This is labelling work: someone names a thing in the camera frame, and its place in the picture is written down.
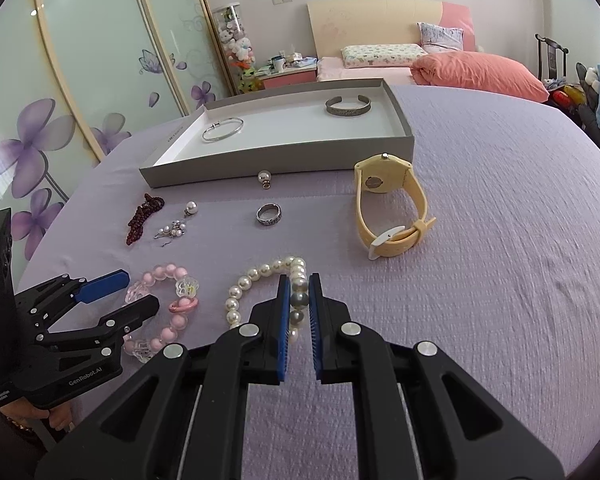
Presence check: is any pink bed sheet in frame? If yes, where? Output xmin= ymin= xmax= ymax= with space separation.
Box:
xmin=316 ymin=56 xmax=416 ymax=86

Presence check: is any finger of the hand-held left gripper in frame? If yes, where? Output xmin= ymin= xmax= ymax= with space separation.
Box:
xmin=15 ymin=269 xmax=131 ymax=322
xmin=30 ymin=295 xmax=160 ymax=361

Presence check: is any pink bead bracelet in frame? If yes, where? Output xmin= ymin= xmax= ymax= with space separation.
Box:
xmin=123 ymin=262 xmax=201 ymax=363

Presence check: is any wide silver cuff bracelet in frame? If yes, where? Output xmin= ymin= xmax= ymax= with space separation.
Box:
xmin=324 ymin=95 xmax=371 ymax=117

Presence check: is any black wooden chair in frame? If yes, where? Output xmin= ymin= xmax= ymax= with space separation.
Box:
xmin=535 ymin=34 xmax=570 ymax=86

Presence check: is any thin silver bangle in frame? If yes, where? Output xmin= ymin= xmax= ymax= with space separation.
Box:
xmin=202 ymin=117 xmax=244 ymax=142

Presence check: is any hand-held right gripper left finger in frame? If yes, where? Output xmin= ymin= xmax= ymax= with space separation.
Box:
xmin=34 ymin=274 xmax=293 ymax=480

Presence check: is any pearl cluster earring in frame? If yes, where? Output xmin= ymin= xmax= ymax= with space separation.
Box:
xmin=153 ymin=220 xmax=187 ymax=247

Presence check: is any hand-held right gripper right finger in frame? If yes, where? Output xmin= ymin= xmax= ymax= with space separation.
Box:
xmin=308 ymin=272 xmax=566 ymax=480

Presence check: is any coral pink duvet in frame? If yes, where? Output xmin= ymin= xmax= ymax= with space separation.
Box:
xmin=411 ymin=51 xmax=550 ymax=103

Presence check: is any cream pink headboard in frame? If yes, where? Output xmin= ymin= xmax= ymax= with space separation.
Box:
xmin=307 ymin=0 xmax=478 ymax=58

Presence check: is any clear cylinder of plush toys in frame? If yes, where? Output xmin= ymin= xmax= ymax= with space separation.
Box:
xmin=211 ymin=4 xmax=257 ymax=93

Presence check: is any silver ring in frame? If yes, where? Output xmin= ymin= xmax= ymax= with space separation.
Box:
xmin=256 ymin=203 xmax=283 ymax=227

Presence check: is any floral sliding door wardrobe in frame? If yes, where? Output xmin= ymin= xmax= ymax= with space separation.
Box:
xmin=0 ymin=0 xmax=231 ymax=261

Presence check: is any patterned white pillow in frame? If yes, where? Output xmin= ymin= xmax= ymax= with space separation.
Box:
xmin=341 ymin=43 xmax=428 ymax=69

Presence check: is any purple floral pillow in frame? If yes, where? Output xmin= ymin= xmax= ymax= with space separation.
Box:
xmin=416 ymin=22 xmax=465 ymax=53

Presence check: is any person's left hand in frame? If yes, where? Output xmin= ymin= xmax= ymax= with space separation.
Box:
xmin=0 ymin=402 xmax=73 ymax=441

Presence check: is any dark red bead bracelet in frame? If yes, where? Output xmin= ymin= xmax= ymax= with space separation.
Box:
xmin=126 ymin=193 xmax=165 ymax=246

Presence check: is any pink white nightstand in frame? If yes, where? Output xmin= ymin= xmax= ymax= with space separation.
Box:
xmin=254 ymin=62 xmax=318 ymax=92

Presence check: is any yellow wrist watch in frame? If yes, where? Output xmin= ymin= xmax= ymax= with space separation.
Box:
xmin=354 ymin=152 xmax=437 ymax=261

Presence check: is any white pearl bracelet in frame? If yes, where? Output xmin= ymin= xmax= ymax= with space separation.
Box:
xmin=224 ymin=256 xmax=311 ymax=346

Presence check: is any red yellow toy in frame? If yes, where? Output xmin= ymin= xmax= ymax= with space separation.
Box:
xmin=545 ymin=77 xmax=581 ymax=108

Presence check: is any green plush toy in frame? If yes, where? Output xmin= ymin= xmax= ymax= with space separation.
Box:
xmin=238 ymin=67 xmax=261 ymax=93

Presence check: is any black chair with clothes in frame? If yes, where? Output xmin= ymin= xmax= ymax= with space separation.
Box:
xmin=575 ymin=62 xmax=600 ymax=161

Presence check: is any grey cardboard box tray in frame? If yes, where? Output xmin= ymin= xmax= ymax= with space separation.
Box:
xmin=139 ymin=78 xmax=415 ymax=188

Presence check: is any purple bedspread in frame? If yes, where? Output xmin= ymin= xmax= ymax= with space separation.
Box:
xmin=15 ymin=84 xmax=600 ymax=480

